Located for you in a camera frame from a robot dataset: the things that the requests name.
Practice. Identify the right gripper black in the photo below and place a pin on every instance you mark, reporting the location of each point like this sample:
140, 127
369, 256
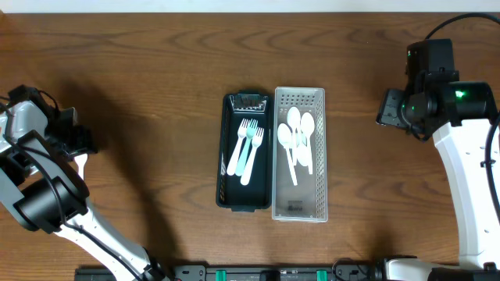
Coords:
389, 110

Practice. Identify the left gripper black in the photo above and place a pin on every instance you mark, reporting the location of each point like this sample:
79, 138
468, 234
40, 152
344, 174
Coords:
82, 141

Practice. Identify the white plastic fork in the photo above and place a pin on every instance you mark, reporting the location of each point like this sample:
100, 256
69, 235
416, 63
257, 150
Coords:
256, 142
81, 161
241, 135

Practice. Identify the white plastic spoon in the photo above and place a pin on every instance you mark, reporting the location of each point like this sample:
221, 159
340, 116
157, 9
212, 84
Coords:
293, 119
308, 127
302, 150
284, 138

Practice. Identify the clear white perforated basket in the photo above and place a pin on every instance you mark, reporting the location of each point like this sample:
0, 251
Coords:
306, 202

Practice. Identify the mint green plastic fork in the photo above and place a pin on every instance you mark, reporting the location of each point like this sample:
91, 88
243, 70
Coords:
250, 132

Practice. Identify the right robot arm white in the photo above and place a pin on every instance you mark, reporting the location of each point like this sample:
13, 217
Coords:
461, 118

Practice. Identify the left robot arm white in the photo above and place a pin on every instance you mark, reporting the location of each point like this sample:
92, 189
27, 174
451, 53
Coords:
43, 153

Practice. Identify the dark green plastic basket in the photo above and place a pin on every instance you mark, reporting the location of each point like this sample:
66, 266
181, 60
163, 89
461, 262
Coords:
230, 193

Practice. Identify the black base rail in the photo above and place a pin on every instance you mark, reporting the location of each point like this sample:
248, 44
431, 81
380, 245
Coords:
342, 269

